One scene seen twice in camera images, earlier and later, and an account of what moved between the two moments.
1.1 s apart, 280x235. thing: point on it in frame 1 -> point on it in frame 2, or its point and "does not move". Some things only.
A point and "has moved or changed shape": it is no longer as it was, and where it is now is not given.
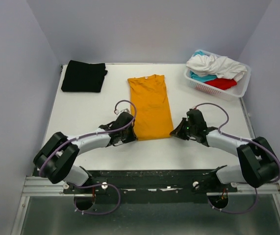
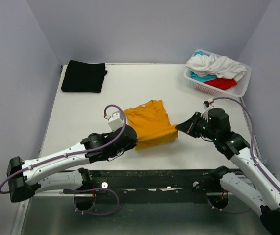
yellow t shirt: x=152 y=118 has moved or changed shape
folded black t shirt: x=81 y=77 does not move
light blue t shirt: x=199 y=78 does not move
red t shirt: x=222 y=83 does not move
